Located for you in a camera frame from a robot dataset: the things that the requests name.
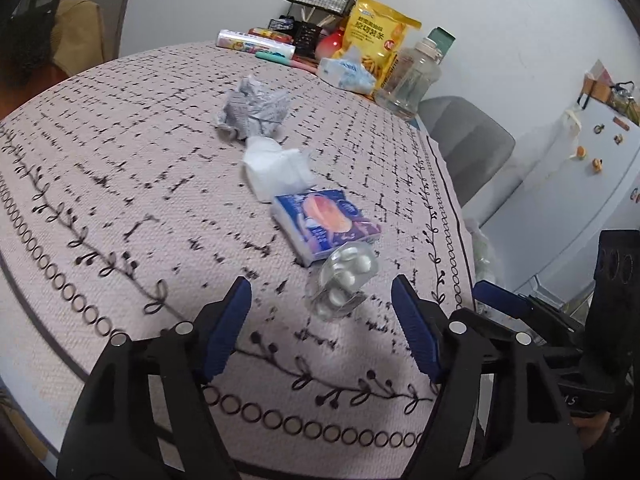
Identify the person's right hand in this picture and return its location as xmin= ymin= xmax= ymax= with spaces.
xmin=570 ymin=411 xmax=612 ymax=458

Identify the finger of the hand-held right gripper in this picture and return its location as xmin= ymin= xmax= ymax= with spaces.
xmin=472 ymin=280 xmax=586 ymax=348

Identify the blue and white tissue pack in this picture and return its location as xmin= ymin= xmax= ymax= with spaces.
xmin=318 ymin=46 xmax=377 ymax=95

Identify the red peach-shaped ornament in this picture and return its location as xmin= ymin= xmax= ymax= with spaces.
xmin=315 ymin=27 xmax=347 ymax=61

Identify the clear storage box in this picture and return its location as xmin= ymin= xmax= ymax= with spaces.
xmin=607 ymin=80 xmax=640 ymax=126

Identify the clear pill blister pack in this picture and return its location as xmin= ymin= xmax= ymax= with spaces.
xmin=305 ymin=242 xmax=378 ymax=322

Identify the green carton box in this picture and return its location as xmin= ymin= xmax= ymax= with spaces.
xmin=427 ymin=26 xmax=457 ymax=61

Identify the white printed roll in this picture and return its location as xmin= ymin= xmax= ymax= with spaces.
xmin=216 ymin=30 xmax=297 ymax=61

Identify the black pen holder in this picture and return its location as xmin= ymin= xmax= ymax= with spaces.
xmin=292 ymin=21 xmax=321 ymax=58

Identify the teal pen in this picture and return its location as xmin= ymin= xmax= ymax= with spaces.
xmin=255 ymin=51 xmax=296 ymax=67

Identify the crumpled grey printed paper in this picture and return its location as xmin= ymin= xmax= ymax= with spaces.
xmin=215 ymin=75 xmax=292 ymax=142

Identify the patterned pink tablecloth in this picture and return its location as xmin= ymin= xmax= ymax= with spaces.
xmin=0 ymin=42 xmax=476 ymax=480

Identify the red and yellow packet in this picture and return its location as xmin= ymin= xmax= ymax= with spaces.
xmin=248 ymin=26 xmax=293 ymax=43

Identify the pink box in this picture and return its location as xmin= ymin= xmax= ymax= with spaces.
xmin=586 ymin=59 xmax=613 ymax=86

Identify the white refrigerator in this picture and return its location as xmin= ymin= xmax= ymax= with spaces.
xmin=480 ymin=90 xmax=640 ymax=306

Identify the white plastic bag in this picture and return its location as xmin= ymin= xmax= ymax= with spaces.
xmin=467 ymin=227 xmax=506 ymax=286

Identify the grey chair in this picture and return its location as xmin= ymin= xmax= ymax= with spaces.
xmin=417 ymin=96 xmax=516 ymax=208

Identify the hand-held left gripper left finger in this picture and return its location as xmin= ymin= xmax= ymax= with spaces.
xmin=57 ymin=276 xmax=253 ymax=480

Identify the woven brown basket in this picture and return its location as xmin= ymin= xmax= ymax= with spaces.
xmin=580 ymin=77 xmax=613 ymax=106

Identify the yellow snack bag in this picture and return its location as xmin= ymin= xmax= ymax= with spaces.
xmin=342 ymin=0 xmax=422 ymax=92

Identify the tan jacket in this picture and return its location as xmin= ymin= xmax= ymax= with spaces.
xmin=50 ymin=0 xmax=113 ymax=78

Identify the blue tissue packet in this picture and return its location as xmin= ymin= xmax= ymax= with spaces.
xmin=271 ymin=189 xmax=382 ymax=267

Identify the clear plastic jar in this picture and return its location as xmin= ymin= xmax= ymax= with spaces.
xmin=375 ymin=37 xmax=443 ymax=115

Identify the folded white tissue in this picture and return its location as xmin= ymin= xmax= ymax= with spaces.
xmin=242 ymin=136 xmax=316 ymax=204

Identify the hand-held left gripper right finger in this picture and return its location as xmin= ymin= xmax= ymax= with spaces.
xmin=391 ymin=274 xmax=586 ymax=480

